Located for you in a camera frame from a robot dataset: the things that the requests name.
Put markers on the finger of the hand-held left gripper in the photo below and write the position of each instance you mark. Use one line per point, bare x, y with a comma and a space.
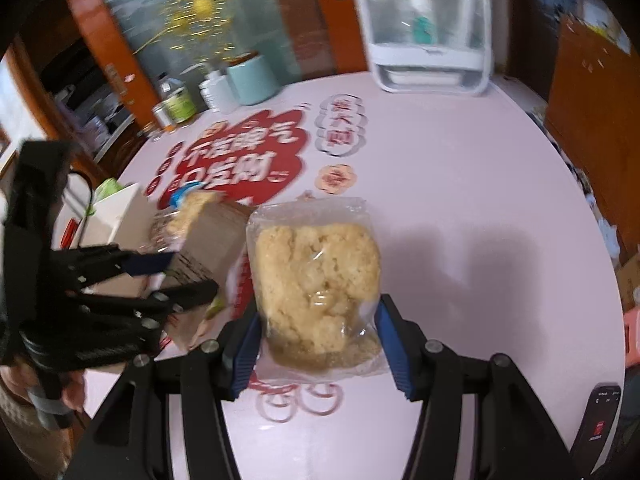
147, 263
192, 292

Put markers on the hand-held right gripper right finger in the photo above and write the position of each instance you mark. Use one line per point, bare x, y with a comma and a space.
395, 355

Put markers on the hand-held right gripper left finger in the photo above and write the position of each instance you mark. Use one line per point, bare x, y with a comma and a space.
245, 355

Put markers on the white plastic organizer box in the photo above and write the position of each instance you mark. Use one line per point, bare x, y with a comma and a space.
112, 220

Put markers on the beige paper-look snack packet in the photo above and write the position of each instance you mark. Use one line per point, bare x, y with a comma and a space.
215, 240

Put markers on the clear rice crisp cake packet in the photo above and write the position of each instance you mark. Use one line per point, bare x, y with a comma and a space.
312, 280

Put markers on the person's left forearm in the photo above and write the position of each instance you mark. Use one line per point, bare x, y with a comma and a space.
20, 435

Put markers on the person's left hand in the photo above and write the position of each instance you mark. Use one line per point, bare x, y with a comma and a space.
75, 392

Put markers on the walnut snack packet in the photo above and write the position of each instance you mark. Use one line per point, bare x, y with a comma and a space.
160, 232

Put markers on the green wet wipes pack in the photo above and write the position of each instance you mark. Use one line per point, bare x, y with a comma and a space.
107, 189

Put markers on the small metal can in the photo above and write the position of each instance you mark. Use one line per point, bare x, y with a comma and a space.
161, 117

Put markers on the glass bottle green label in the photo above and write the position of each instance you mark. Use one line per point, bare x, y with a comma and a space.
177, 102

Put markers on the white squeeze bottle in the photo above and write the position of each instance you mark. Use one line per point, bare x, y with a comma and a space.
217, 92

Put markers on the mint green canister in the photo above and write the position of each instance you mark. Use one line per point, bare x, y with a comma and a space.
252, 80

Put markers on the black smartphone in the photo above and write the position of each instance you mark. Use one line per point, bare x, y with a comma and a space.
600, 430

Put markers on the wooden sliding glass door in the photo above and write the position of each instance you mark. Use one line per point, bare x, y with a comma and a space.
200, 10

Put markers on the white clear storage box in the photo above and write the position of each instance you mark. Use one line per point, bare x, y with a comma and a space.
425, 25

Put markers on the wooden wall cabinet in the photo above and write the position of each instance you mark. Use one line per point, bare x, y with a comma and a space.
595, 110

